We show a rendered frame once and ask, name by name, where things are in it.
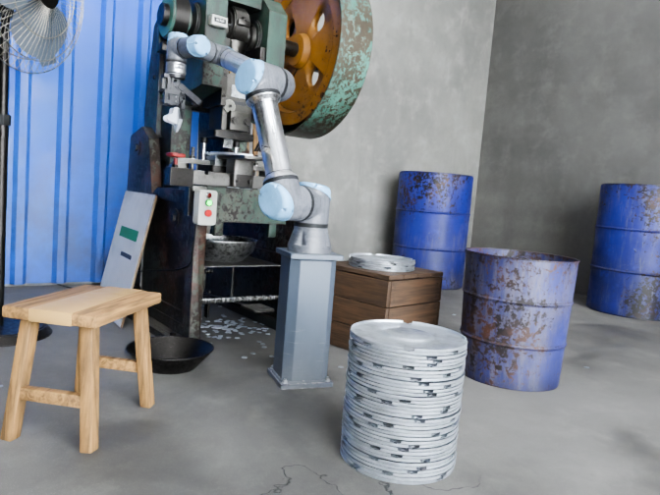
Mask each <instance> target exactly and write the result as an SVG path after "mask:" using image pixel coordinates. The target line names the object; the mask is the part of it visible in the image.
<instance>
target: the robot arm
mask: <svg viewBox="0 0 660 495"><path fill-rule="evenodd" d="M188 58H196V59H199V60H203V61H206V62H209V63H213V64H216V65H218V66H220V67H222V68H225V69H227V70H229V71H230V72H232V73H234V74H236V77H235V86H236V89H237V91H238V92H239V93H241V94H244V95H245V98H246V102H247V106H248V107H250V108H251V109H252V112H253V117H254V121H255V126H256V131H257V136H258V141H259V145H260V150H261V155H262V160H263V165H264V170H265V175H266V178H265V179H264V181H263V182H262V184H263V187H262V188H261V190H260V195H259V196H258V202H259V206H260V209H261V211H262V212H263V214H264V215H265V216H267V217H268V218H270V219H272V220H278V221H295V224H294V230H293V232H292V235H291V236H290V239H289V241H288V246H287V250H288V251H293V252H300V253H310V254H330V253H331V243H330V239H329V234H328V221H329V209H330V201H331V197H330V195H331V191H330V189H329V188H328V187H326V186H323V185H320V184H315V183H310V182H299V177H298V175H297V174H295V173H293V172H292V167H291V162H290V158H289V153H288V148H287V145H286V140H285V135H284V130H283V126H282V121H281V116H280V111H279V107H278V103H279V102H282V101H285V100H287V99H289V98H290V97H291V96H292V95H293V93H294V91H295V87H296V83H295V79H294V77H293V75H292V74H291V73H290V72H289V71H287V70H286V69H284V68H281V67H278V66H275V65H272V64H269V63H266V62H263V61H262V60H256V59H251V58H249V57H247V56H245V55H243V54H241V53H239V52H237V51H235V50H234V49H232V48H230V47H228V46H224V45H221V44H218V43H215V42H212V41H209V40H208V39H207V38H206V36H204V35H201V34H200V35H198V34H195V35H192V36H187V35H186V34H184V33H182V32H177V31H176V32H174V31H172V32H169V33H168V39H167V54H166V72H165V73H166V74H165V73H164V74H161V82H160V90H158V104H160V105H164V106H173V108H170V110H169V114H168V115H165V116H164V117H163V120H164V121H165V122H167V123H169V124H172V125H174V130H175V133H177V132H178V130H179V128H180V127H181V125H182V121H183V118H184V113H185V103H186V100H187V101H188V102H189V103H190V104H191V105H192V106H194V107H197V106H200V104H201V103H202V101H201V100H200V99H199V98H198V97H197V96H196V95H195V94H193V93H192V92H191V91H190V90H189V89H188V88H187V87H185V86H184V85H183V84H182V83H181V82H180V81H184V80H185V78H186V77H185V75H186V69H187V59H188ZM159 94H161V95H162V96H161V97H163V99H160V101H159Z"/></svg>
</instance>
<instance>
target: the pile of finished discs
mask: <svg viewBox="0 0 660 495"><path fill-rule="evenodd" d="M349 264H350V265H351V266H354V267H358V268H361V267H362V268H363V269H369V270H377V271H389V272H410V271H414V265H415V260H413V259H412V258H408V257H403V256H397V255H390V254H380V253H376V254H374V255H373V254H371V253H351V254H350V258H349Z"/></svg>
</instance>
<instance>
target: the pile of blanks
mask: <svg viewBox="0 0 660 495"><path fill-rule="evenodd" d="M350 338H351V339H350V340H349V353H348V367H347V370H346V376H347V379H346V388H345V391H346V393H345V396H344V404H343V418H342V435H341V447H340V452H341V456H342V458H343V459H344V461H345V462H346V463H347V464H348V465H349V466H350V467H352V468H355V470H357V471H358V472H360V473H362V474H364V475H367V476H369V477H372V478H375V479H378V480H382V481H386V482H391V483H397V484H407V485H419V484H428V483H433V482H437V481H439V480H442V479H444V478H446V477H447V476H449V475H450V474H451V473H452V471H453V470H454V467H455V463H456V456H457V451H456V450H457V439H458V430H459V428H458V427H459V421H460V413H461V410H462V404H461V400H462V394H463V389H462V388H463V385H464V378H465V373H466V372H465V368H466V356H467V354H468V351H467V347H464V348H463V349H461V350H458V351H453V352H446V353H419V352H411V351H401V350H395V349H389V348H385V347H380V346H376V345H373V344H370V343H367V342H365V341H363V340H361V339H359V338H357V337H355V336H354V335H353V334H352V333H351V331H350ZM437 479H439V480H437Z"/></svg>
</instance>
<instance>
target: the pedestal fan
mask: <svg viewBox="0 0 660 495"><path fill-rule="evenodd" d="M75 1H77V0H74V3H73V4H74V7H72V6H71V3H72V2H71V0H70V1H69V2H70V12H68V13H69V16H68V15H67V16H68V17H69V18H66V16H64V15H65V14H64V13H62V12H63V11H64V9H63V8H62V7H61V6H60V5H59V6H60V7H61V8H62V9H63V11H62V9H61V8H60V7H59V6H57V5H58V2H59V0H30V1H29V0H0V348H1V347H11V346H16V345H17V339H18V333H19V327H20V322H21V319H15V318H7V317H3V316H2V306H3V305H4V289H5V252H6V216H7V180H8V143H9V126H11V115H8V87H9V66H10V67H11V68H13V69H15V70H17V71H20V72H23V71H21V70H18V68H19V67H20V66H21V64H22V63H23V62H22V63H21V64H20V66H19V67H18V68H17V69H16V66H15V68H14V67H12V66H11V65H12V64H15V61H16V60H17V59H18V58H21V57H20V55H22V56H23V58H21V59H24V60H23V61H24V62H25V60H28V63H29V61H30V60H32V61H33V62H34V63H33V65H34V64H35V61H36V62H39V63H40V65H41V68H42V69H43V67H45V66H47V68H49V67H48V66H49V65H52V67H53V66H54V65H53V64H55V63H59V62H58V60H57V59H56V58H58V57H60V56H61V55H62V54H63V53H66V52H65V51H66V50H67V49H68V48H69V47H70V45H71V44H72V49H71V51H70V48H69V54H67V53H66V54H67V55H68V56H69V55H70V54H71V52H72V50H73V49H74V47H75V45H76V43H77V40H78V38H79V35H80V31H81V27H82V23H83V0H82V1H81V0H79V2H82V6H81V12H79V11H78V12H79V13H80V14H81V17H82V22H81V17H80V16H79V17H80V18H78V19H79V20H80V21H79V22H78V23H77V22H75V23H77V24H79V25H78V29H80V31H79V34H78V29H76V34H75V35H73V37H74V38H73V40H72V38H71V40H72V41H71V43H70V45H69V46H67V45H66V42H65V43H64V41H65V39H66V38H67V37H68V36H67V32H68V29H69V28H68V27H69V25H70V22H72V18H73V15H76V14H75V13H74V9H75V5H77V4H75ZM77 6H78V5H77ZM58 7H59V8H60V10H61V11H62V12H61V11H60V10H59V8H58ZM71 7H72V8H73V11H72V10H71ZM75 10H76V9H75ZM14 11H15V12H14ZM71 11H72V12H73V13H71ZM70 13H71V14H72V15H71V14H70ZM70 15H71V18H70ZM76 16H77V15H76ZM11 19H12V20H11ZM66 19H67V20H66ZM69 20H70V21H69ZM67 21H68V22H67ZM10 23H11V29H10ZM80 25H81V27H79V26H80ZM10 32H11V33H12V36H11V37H12V45H10V38H11V37H10ZM77 34H78V37H77V39H75V37H76V35H77ZM13 38H14V40H15V42H16V45H17V44H18V45H19V47H20V48H21V50H22V49H23V51H25V52H26V54H27V55H30V56H31V57H32V59H31V57H30V58H29V57H27V55H26V56H24V55H23V51H22V53H19V52H18V48H19V47H17V49H15V48H13V44H14V43H15V42H14V43H13ZM67 39H68V38H67ZM74 39H75V43H74V46H73V41H74ZM69 41H70V40H69V39H68V43H69ZM63 44H65V51H64V50H63V47H62V46H63ZM66 46H67V49H66ZM10 47H11V48H12V49H14V50H15V51H16V52H17V53H19V54H20V55H19V54H18V56H16V55H14V53H15V51H14V52H13V54H12V53H10V52H9V51H10ZM61 47H62V48H61ZM60 48H61V49H62V51H64V52H63V53H61V54H59V50H60ZM57 53H58V56H57V57H55V55H56V54H57ZM9 54H11V56H12V55H13V58H14V56H15V57H17V59H16V60H14V62H13V63H12V64H11V65H10V63H9V58H10V57H11V56H10V57H9ZM66 54H65V59H64V60H63V61H62V58H61V63H59V65H58V66H60V65H61V64H62V63H63V62H64V61H65V60H66V59H67V58H68V56H67V57H66ZM24 57H25V58H24ZM33 57H35V58H33ZM26 58H27V59H26ZM36 59H38V60H36ZM56 60H57V62H56ZM29 64H30V63H29ZM33 65H32V66H30V67H31V69H30V70H32V67H33ZM25 66H26V64H25ZM58 66H57V65H56V67H55V66H54V68H53V69H52V68H51V70H49V71H52V70H54V69H55V68H57V67H58ZM26 68H27V66H26V67H25V69H26ZM21 69H22V68H21ZM30 70H29V72H23V73H27V74H43V73H47V72H49V71H47V69H46V71H44V72H42V73H41V71H42V70H41V71H40V73H36V71H35V72H34V73H30ZM43 70H44V69H43ZM52 332H53V331H52V329H51V328H50V326H49V325H48V324H47V323H39V329H38V334H37V340H36V342H37V341H40V340H43V339H45V338H47V337H49V336H50V335H51V334H52Z"/></svg>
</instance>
